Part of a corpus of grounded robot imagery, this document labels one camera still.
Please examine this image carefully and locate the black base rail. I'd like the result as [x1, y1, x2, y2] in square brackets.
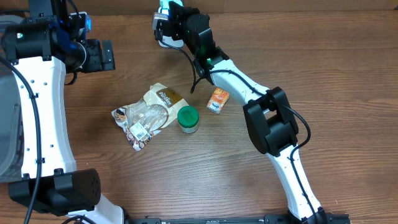
[124, 213, 351, 224]

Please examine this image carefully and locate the white barcode scanner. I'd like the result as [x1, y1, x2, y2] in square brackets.
[158, 6, 184, 48]

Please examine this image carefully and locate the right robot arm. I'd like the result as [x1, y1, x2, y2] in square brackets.
[152, 1, 328, 223]

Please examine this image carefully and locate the orange small packet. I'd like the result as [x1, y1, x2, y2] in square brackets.
[206, 87, 229, 114]

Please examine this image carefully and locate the grey plastic mesh basket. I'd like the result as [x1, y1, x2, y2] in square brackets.
[0, 14, 29, 184]

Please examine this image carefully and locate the beige brown snack bag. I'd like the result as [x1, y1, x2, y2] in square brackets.
[111, 83, 188, 151]

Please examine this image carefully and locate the mint green wipes pack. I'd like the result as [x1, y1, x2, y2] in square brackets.
[158, 0, 183, 15]

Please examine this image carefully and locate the green lid jar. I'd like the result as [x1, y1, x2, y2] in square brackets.
[177, 106, 200, 134]

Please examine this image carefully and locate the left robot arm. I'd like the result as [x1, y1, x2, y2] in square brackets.
[1, 0, 128, 224]

